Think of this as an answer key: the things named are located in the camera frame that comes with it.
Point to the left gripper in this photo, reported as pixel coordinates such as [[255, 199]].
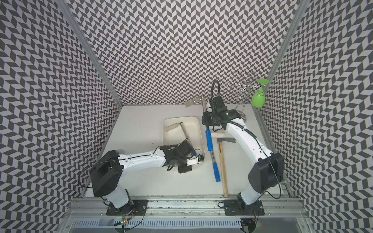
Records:
[[187, 169]]

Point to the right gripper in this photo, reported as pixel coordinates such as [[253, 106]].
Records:
[[205, 119]]

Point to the white storage box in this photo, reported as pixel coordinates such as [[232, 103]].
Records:
[[192, 128]]

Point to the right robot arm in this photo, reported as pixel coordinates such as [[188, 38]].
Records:
[[266, 169]]

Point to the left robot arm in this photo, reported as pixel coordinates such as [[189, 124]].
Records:
[[107, 172]]

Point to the green plastic goblet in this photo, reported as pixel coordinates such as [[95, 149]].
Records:
[[259, 96]]

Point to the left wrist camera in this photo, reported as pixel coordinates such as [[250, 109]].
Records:
[[195, 160]]

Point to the wooden-handled hoe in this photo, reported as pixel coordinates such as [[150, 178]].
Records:
[[222, 164]]

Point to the chrome wire glass rack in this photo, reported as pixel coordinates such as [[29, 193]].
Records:
[[243, 85]]

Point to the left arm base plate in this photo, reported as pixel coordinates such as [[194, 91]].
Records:
[[133, 208]]

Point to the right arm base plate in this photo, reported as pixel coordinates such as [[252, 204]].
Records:
[[239, 208]]

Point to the aluminium front rail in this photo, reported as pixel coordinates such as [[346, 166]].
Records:
[[185, 207]]

